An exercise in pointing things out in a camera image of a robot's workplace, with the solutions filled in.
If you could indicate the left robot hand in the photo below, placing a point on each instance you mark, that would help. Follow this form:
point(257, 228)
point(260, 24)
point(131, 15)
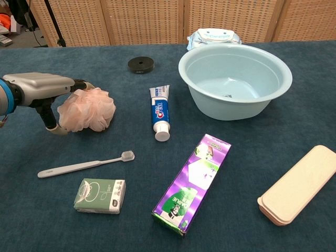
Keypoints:
point(39, 85)

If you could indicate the pink bath loofah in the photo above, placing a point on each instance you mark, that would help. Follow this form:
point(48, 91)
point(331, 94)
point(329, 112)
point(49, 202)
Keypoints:
point(89, 110)

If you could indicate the green tissue pack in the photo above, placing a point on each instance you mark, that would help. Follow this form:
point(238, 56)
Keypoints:
point(97, 197)

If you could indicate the beige plastic case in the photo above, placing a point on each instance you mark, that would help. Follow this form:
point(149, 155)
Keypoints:
point(296, 189)

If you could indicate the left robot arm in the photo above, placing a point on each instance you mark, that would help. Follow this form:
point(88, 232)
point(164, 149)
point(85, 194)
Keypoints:
point(4, 97)

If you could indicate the light blue plastic basin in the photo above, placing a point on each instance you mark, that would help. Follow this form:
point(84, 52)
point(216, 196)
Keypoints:
point(225, 110)

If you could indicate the black tripod stand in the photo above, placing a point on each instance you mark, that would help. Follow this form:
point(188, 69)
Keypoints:
point(53, 21)

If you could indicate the orange item on floor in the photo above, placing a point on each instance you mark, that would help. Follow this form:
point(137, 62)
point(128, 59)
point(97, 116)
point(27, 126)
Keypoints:
point(5, 22)

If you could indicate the blue table cloth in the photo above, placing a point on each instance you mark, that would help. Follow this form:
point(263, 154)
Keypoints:
point(39, 157)

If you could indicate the white toothbrush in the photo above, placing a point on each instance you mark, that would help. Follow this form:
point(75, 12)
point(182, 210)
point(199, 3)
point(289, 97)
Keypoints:
point(78, 166)

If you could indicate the black round disc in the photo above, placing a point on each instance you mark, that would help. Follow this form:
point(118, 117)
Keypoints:
point(136, 67)

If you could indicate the woven folding screen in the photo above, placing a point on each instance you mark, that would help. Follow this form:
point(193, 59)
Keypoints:
point(144, 21)

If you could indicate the blue white toothpaste tube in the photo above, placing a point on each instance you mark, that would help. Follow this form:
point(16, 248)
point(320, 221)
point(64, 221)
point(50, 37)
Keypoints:
point(160, 110)

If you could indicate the pale blue wet wipes pack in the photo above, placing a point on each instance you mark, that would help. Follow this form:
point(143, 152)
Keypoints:
point(212, 35)

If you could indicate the purple toothpaste carton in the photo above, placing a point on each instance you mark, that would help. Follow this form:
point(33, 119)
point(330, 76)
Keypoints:
point(189, 189)

